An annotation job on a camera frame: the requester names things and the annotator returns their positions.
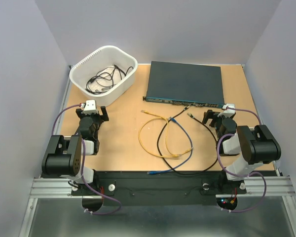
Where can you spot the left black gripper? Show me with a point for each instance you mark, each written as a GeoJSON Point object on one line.
{"type": "Point", "coordinates": [103, 117]}

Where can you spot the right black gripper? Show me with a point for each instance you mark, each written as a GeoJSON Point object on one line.
{"type": "Point", "coordinates": [210, 114]}

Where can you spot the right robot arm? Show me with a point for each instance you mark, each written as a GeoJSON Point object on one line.
{"type": "Point", "coordinates": [241, 149]}

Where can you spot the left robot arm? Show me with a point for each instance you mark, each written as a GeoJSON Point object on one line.
{"type": "Point", "coordinates": [63, 157]}

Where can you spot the white plastic bin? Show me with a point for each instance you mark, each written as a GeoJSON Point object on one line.
{"type": "Point", "coordinates": [105, 74]}

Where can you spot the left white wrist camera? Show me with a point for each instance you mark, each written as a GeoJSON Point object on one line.
{"type": "Point", "coordinates": [89, 107]}

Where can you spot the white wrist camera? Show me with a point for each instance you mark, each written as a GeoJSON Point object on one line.
{"type": "Point", "coordinates": [228, 111]}
{"type": "Point", "coordinates": [89, 107]}

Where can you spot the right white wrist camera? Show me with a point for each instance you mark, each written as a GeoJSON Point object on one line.
{"type": "Point", "coordinates": [228, 111]}

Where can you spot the large teal network switch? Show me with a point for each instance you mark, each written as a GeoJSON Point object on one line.
{"type": "Point", "coordinates": [185, 84]}

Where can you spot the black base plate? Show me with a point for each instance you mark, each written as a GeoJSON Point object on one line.
{"type": "Point", "coordinates": [143, 189]}

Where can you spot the aluminium rail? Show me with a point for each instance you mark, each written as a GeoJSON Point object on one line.
{"type": "Point", "coordinates": [59, 188]}

